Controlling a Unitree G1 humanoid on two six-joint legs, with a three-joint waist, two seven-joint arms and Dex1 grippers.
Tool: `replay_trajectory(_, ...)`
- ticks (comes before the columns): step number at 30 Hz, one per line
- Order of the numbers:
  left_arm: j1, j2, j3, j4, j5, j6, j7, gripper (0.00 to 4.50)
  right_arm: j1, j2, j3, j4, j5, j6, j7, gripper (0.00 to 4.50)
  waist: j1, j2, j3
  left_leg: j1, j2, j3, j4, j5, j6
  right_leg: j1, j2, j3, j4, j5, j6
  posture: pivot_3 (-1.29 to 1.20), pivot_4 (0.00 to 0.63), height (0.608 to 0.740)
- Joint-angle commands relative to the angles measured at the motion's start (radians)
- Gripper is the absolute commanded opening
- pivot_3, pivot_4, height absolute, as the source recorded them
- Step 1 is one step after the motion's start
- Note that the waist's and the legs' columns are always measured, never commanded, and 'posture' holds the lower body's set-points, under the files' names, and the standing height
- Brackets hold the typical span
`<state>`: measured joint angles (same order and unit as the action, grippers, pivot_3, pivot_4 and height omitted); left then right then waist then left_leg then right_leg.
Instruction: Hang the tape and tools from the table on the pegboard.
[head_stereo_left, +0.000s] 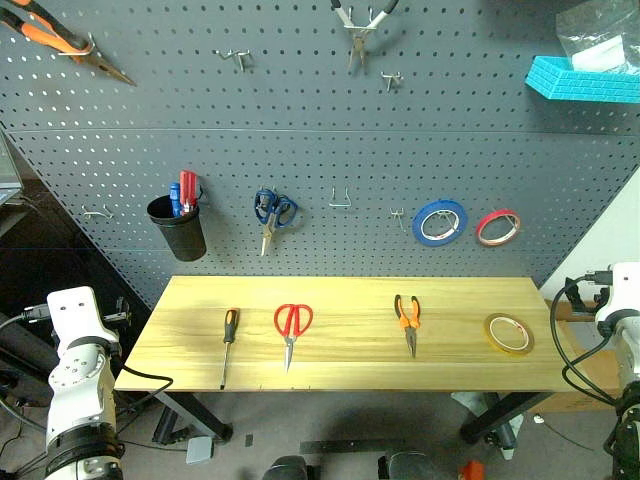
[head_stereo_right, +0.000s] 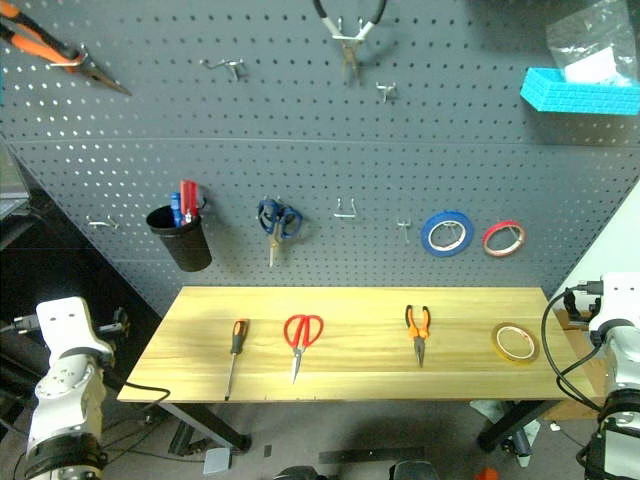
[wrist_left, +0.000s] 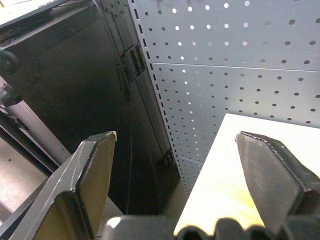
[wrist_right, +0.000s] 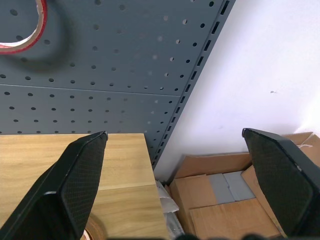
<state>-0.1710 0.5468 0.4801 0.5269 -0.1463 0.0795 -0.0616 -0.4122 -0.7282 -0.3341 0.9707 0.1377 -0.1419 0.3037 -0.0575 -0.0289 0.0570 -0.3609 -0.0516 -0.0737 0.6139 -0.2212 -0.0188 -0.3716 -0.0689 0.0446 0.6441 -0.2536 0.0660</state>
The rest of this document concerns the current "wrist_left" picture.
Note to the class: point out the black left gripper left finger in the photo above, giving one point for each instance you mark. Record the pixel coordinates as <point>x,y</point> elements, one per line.
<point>75,190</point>

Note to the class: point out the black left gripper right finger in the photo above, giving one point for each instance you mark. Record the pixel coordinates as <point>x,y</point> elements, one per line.
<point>272,180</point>

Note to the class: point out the grey perforated metal panel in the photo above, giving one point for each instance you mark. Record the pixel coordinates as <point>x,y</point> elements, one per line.
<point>225,75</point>

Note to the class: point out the black equipment case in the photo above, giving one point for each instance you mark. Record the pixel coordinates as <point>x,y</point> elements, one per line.
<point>87,100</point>

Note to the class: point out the silver aluminium frame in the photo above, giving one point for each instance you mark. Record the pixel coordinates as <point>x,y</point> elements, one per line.
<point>30,130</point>

